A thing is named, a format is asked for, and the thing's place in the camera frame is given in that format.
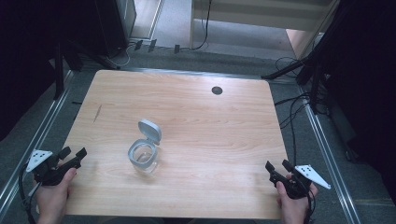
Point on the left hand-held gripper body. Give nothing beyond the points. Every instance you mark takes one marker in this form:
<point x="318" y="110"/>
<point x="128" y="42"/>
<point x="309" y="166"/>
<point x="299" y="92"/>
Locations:
<point x="46" y="174"/>

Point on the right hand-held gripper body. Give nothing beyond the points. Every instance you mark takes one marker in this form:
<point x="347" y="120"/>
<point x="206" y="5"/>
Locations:
<point x="299" y="183"/>

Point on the person's right hand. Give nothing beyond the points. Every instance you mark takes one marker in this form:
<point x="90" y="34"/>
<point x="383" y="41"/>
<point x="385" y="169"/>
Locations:
<point x="295" y="210"/>

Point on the person's left hand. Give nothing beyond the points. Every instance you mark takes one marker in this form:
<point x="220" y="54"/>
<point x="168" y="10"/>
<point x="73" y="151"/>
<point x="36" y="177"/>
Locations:
<point x="53" y="200"/>

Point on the clear glass jar grey lid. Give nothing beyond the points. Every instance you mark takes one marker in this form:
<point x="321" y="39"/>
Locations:
<point x="145" y="149"/>

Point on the dark round table grommet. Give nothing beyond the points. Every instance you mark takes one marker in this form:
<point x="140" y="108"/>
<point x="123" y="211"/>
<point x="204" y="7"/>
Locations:
<point x="217" y="90"/>

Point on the black slanted stand leg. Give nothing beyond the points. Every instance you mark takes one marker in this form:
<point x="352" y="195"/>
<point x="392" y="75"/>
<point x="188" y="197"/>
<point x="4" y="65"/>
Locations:
<point x="93" y="57"/>

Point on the black stand with legs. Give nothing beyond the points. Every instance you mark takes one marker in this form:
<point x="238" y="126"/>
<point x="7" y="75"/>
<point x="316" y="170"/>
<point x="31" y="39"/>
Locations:
<point x="311" y="68"/>

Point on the black plug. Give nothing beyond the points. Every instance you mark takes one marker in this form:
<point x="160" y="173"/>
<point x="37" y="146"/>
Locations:
<point x="138" y="45"/>

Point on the dark cabinet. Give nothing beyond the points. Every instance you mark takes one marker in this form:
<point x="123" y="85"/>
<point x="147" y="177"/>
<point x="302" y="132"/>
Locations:
<point x="115" y="25"/>

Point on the metal floor rail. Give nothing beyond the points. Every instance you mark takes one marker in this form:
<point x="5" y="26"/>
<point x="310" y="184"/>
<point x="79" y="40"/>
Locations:
<point x="34" y="140"/>
<point x="330" y="161"/>

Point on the black upright stand post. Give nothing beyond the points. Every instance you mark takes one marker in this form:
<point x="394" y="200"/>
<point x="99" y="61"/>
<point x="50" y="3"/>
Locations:
<point x="59" y="71"/>

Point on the white frame furniture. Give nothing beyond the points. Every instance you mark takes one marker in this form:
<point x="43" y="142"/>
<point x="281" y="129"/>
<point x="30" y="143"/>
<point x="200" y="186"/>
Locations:
<point x="249" y="15"/>

